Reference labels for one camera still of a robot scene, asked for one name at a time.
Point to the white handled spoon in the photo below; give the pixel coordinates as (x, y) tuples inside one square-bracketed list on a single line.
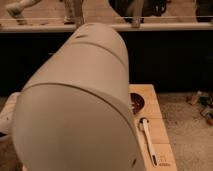
[(143, 126)]

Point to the clutter on floor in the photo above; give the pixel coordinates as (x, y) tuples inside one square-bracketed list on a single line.
[(206, 101)]

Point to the wooden railing shelf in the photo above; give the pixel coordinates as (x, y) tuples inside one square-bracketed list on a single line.
[(49, 14)]

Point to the dark brown bowl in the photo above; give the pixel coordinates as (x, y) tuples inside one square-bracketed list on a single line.
[(137, 102)]

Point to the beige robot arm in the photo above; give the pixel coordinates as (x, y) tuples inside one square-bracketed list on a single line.
[(75, 113)]

